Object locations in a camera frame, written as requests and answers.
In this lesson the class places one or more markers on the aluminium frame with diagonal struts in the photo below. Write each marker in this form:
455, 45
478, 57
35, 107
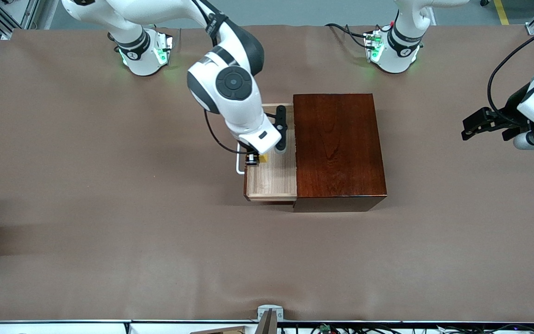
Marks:
33, 11

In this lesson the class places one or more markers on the wooden drawer with dark front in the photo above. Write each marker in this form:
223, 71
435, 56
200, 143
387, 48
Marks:
271, 181

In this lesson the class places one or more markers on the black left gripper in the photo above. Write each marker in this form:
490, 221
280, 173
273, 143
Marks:
511, 107

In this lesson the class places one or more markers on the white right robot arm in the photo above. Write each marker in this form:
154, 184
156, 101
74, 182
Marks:
244, 116

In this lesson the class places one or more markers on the brown cardboard piece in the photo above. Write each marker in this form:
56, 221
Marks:
225, 330

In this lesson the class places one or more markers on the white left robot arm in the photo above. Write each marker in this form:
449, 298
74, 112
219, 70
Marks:
401, 60

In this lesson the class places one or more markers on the dark wooden drawer cabinet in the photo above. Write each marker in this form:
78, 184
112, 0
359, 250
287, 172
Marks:
336, 148

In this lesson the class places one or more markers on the grey metal camera bracket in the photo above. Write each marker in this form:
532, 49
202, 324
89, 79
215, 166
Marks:
270, 310

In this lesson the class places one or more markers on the yellow wooden block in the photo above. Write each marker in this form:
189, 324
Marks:
263, 158

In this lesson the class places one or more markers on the brown table cover sheet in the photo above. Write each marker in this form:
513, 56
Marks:
155, 260

